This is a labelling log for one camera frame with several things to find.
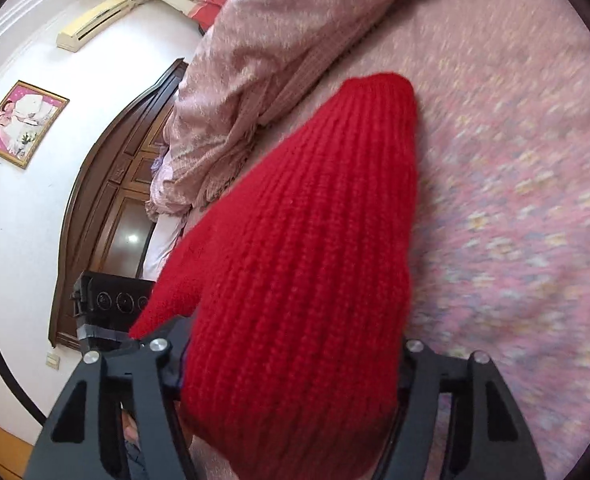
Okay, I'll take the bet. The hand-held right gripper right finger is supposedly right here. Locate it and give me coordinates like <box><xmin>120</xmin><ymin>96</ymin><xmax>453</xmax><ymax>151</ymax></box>
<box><xmin>370</xmin><ymin>339</ymin><xmax>546</xmax><ymax>480</ymax></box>

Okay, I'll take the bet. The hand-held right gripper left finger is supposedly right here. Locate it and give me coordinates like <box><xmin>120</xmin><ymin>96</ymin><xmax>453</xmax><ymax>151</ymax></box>
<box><xmin>25</xmin><ymin>315</ymin><xmax>198</xmax><ymax>480</ymax></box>

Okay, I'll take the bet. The red knit cardigan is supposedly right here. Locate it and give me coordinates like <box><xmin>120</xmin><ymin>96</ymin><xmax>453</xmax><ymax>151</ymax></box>
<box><xmin>129</xmin><ymin>73</ymin><xmax>420</xmax><ymax>480</ymax></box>

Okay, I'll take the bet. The dark wooden headboard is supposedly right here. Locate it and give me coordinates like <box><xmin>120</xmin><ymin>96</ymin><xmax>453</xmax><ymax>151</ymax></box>
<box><xmin>49</xmin><ymin>57</ymin><xmax>190</xmax><ymax>348</ymax></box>

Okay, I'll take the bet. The bed with floral sheet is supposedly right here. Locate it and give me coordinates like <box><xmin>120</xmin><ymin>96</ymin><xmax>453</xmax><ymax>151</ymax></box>
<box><xmin>140</xmin><ymin>0</ymin><xmax>590</xmax><ymax>480</ymax></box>

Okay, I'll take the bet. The cream air conditioner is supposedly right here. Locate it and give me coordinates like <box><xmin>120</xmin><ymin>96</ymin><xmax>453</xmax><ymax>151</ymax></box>
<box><xmin>56</xmin><ymin>0</ymin><xmax>136</xmax><ymax>53</ymax></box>

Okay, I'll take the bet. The pink floral duvet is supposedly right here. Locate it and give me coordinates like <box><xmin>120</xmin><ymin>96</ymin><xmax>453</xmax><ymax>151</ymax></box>
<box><xmin>145</xmin><ymin>0</ymin><xmax>490</xmax><ymax>221</ymax></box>

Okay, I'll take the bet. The black cable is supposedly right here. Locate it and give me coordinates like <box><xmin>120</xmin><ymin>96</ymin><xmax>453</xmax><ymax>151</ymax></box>
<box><xmin>0</xmin><ymin>280</ymin><xmax>48</xmax><ymax>426</ymax></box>

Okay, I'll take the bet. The framed wall picture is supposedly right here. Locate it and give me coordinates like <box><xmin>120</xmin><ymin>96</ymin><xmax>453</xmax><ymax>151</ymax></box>
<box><xmin>0</xmin><ymin>80</ymin><xmax>70</xmax><ymax>170</ymax></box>

